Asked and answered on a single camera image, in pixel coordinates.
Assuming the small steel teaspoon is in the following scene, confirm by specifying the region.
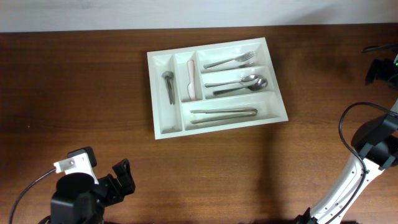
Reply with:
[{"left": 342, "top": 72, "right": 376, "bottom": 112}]
[
  {"left": 166, "top": 70, "right": 176, "bottom": 106},
  {"left": 161, "top": 70, "right": 174, "bottom": 105}
]

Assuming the pink white plastic knife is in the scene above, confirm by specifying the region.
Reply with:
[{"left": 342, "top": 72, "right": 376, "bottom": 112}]
[{"left": 187, "top": 60, "right": 196, "bottom": 101}]

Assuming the large steel spoon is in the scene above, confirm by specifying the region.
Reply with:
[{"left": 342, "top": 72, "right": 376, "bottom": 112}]
[
  {"left": 213, "top": 78, "right": 268, "bottom": 95},
  {"left": 204, "top": 75, "right": 259, "bottom": 88}
]

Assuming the steel fork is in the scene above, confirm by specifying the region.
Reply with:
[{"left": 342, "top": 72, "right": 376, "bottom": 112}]
[
  {"left": 203, "top": 51, "right": 255, "bottom": 69},
  {"left": 213, "top": 62, "right": 256, "bottom": 72}
]

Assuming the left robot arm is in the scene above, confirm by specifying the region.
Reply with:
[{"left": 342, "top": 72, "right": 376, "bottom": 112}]
[{"left": 40, "top": 159, "right": 136, "bottom": 224}]

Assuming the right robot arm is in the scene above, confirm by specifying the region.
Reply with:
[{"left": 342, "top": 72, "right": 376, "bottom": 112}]
[{"left": 294, "top": 102, "right": 397, "bottom": 223}]

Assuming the white plastic cutlery tray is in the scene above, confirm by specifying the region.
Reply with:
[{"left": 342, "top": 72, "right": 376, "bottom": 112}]
[{"left": 147, "top": 37, "right": 288, "bottom": 139}]

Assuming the steel fork in tray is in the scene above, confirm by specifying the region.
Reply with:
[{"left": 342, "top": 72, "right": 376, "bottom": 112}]
[{"left": 203, "top": 51, "right": 255, "bottom": 69}]

